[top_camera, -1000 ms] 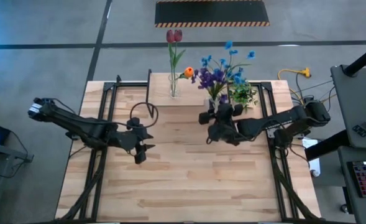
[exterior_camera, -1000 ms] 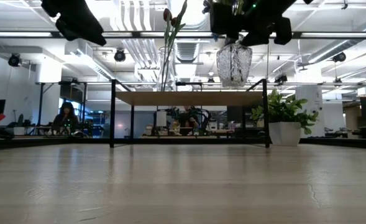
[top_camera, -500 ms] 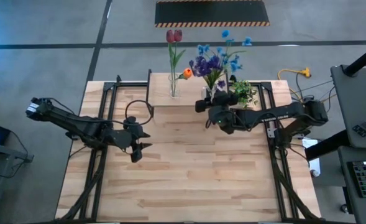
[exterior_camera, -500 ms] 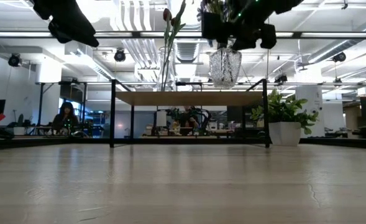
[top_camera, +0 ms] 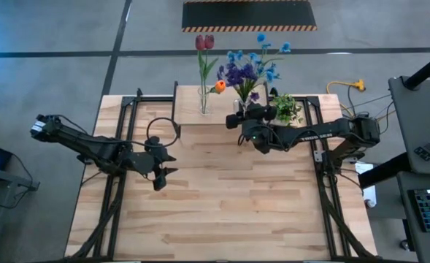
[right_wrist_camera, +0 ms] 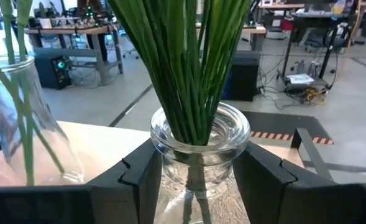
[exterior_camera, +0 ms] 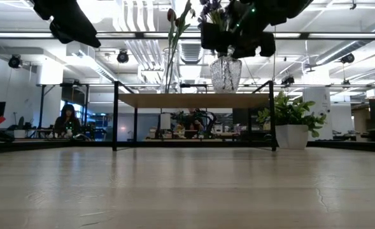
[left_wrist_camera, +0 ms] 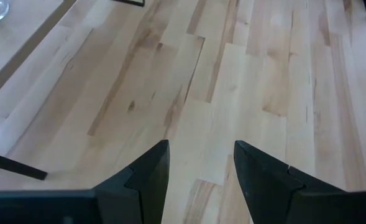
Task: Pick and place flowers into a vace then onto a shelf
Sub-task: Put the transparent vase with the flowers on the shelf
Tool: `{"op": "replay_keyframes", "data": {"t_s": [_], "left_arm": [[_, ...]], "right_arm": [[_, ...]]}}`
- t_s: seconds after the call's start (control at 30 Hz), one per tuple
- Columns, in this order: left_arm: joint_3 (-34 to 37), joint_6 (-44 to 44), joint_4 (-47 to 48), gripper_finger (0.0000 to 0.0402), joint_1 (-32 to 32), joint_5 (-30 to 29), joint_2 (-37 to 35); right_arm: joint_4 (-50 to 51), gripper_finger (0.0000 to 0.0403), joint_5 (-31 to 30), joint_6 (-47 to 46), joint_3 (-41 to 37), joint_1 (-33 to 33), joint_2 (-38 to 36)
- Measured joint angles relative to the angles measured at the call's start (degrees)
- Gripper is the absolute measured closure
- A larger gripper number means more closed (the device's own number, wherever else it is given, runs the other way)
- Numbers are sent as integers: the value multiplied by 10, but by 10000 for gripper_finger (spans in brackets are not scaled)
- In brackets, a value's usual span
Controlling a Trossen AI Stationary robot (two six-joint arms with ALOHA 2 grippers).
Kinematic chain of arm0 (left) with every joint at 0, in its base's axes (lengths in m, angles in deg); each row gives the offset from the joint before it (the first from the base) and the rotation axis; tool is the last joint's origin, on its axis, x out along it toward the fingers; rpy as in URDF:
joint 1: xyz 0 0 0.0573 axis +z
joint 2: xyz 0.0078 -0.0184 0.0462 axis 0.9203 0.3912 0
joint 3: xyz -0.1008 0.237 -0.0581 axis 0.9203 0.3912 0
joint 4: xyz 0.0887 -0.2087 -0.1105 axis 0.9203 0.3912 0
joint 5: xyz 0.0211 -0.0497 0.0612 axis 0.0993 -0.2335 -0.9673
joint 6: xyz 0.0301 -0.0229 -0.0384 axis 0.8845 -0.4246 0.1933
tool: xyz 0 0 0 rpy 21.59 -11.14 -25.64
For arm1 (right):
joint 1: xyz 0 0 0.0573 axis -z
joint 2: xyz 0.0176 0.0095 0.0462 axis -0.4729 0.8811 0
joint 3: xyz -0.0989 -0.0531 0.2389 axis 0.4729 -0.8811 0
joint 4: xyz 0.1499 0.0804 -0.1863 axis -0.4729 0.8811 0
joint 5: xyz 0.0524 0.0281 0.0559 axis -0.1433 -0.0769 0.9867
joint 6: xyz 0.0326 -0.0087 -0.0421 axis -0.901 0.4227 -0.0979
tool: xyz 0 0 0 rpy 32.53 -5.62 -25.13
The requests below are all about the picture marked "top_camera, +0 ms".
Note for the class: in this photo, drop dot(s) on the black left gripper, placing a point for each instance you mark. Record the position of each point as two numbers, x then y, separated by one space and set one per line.
145 162

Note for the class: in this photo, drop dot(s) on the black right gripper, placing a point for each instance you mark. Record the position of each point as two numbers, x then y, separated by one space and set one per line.
255 115

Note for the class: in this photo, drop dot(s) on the tall clear glass vase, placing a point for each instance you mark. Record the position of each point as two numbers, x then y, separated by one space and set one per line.
204 106

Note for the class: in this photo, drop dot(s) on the blue artificial flower bunch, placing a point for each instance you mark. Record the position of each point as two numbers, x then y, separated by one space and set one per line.
269 75

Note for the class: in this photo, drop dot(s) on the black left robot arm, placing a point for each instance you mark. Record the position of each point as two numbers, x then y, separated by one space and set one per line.
90 144

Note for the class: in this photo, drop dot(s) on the purple artificial flower bunch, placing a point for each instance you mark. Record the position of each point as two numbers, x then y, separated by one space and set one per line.
236 76

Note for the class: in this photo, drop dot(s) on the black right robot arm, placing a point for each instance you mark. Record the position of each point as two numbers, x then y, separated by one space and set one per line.
328 133

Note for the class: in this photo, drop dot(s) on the grey desk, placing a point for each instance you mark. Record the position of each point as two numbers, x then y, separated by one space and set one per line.
415 124

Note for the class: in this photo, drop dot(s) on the artificial tulip stem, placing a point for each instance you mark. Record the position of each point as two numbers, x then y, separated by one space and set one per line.
204 42

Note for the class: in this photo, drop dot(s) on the green leafy plant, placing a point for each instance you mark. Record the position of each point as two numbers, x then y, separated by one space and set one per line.
287 109

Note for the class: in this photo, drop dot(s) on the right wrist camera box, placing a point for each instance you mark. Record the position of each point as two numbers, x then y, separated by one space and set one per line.
256 137

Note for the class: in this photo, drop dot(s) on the black hazard-striped floor mat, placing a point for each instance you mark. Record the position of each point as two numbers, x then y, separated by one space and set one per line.
247 14

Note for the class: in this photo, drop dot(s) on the round textured glass vase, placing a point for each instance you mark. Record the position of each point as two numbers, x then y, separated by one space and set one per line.
237 106

